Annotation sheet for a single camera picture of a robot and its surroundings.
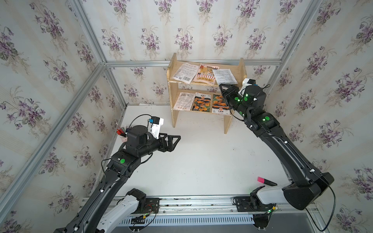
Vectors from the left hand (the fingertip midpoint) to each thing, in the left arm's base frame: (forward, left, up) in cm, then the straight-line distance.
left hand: (175, 137), depth 65 cm
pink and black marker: (-11, -51, -28) cm, 59 cm away
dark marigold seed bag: (+32, -16, -9) cm, 37 cm away
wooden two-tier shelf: (+56, -12, -14) cm, 59 cm away
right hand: (+17, -21, +16) cm, 31 cm away
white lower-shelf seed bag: (+33, -4, -9) cm, 34 cm away
